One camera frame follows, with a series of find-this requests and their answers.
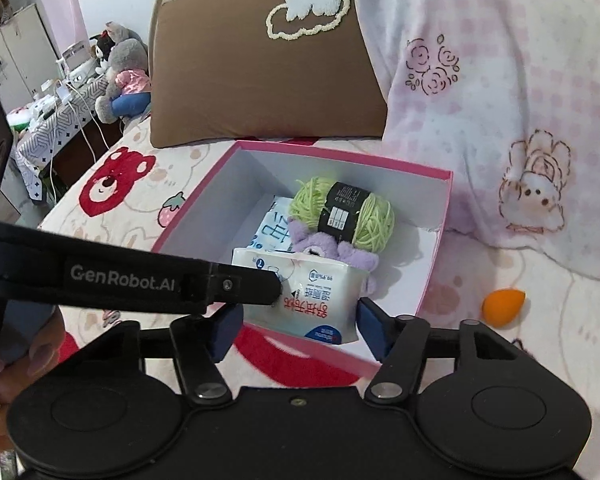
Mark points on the cluttered side table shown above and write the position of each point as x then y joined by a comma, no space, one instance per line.
55,130

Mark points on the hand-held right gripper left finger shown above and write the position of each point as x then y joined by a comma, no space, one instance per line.
226,335

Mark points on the pink cardboard box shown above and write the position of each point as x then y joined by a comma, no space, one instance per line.
215,210

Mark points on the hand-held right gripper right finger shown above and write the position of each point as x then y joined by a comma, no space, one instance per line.
372,332

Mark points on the green yarn ball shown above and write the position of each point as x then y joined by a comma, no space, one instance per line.
375,220

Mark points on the person's left hand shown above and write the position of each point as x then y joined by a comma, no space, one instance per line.
42,357

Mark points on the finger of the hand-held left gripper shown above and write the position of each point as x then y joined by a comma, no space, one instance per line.
240,285

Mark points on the dark wooden table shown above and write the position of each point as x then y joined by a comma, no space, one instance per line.
80,155

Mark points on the white wet wipes packet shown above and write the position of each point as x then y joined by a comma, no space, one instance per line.
320,300

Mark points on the pink curtain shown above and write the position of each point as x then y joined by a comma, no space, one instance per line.
65,0

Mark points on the blue tissue packet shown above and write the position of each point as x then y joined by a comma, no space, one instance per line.
272,227

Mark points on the grey plush toy pink shirt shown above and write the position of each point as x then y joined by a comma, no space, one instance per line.
125,55

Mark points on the white cabinet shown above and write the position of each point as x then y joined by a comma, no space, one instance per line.
25,45

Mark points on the watermelon print cushion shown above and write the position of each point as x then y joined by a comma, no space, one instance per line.
20,117

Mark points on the black and white plush toy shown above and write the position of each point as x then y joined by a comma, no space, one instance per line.
102,50

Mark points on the pink checked blanket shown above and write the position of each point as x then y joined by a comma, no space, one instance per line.
480,110

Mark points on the brown pillow with cloud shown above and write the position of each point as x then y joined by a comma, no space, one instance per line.
255,85

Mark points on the purple plush toy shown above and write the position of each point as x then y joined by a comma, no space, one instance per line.
320,245

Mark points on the white appliance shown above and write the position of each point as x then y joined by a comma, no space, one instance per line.
75,62

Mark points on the orange makeup sponge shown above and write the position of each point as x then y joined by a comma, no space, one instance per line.
502,308

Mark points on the small grey plush toy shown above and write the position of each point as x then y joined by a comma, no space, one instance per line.
120,30

